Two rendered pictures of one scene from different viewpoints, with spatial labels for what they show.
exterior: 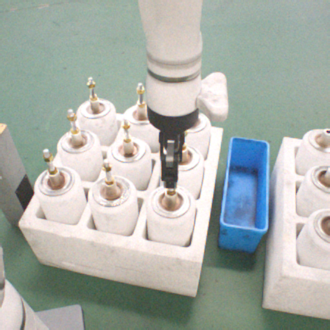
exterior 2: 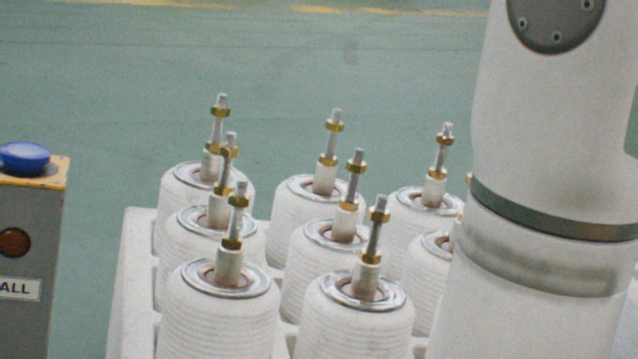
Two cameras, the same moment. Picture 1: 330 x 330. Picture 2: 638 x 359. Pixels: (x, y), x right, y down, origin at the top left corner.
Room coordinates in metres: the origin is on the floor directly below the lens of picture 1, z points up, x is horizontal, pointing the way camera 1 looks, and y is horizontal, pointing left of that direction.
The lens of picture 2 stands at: (-0.39, 0.53, 0.67)
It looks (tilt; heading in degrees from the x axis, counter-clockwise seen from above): 19 degrees down; 336
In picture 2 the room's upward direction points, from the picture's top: 11 degrees clockwise
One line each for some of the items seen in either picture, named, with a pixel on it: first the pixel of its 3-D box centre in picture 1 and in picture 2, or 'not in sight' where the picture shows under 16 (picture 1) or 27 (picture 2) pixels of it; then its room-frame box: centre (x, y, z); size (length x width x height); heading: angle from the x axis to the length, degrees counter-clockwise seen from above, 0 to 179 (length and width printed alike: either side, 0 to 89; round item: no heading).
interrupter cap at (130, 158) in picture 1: (128, 149); (342, 236); (0.54, 0.08, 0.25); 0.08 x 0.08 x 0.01
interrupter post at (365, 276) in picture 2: (110, 187); (365, 277); (0.42, 0.10, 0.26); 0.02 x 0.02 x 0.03
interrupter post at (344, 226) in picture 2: (128, 145); (345, 224); (0.54, 0.08, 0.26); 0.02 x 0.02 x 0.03
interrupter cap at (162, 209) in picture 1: (171, 202); not in sight; (0.40, -0.01, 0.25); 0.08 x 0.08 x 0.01
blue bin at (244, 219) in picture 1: (243, 193); not in sight; (0.57, -0.21, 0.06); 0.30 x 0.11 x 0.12; 168
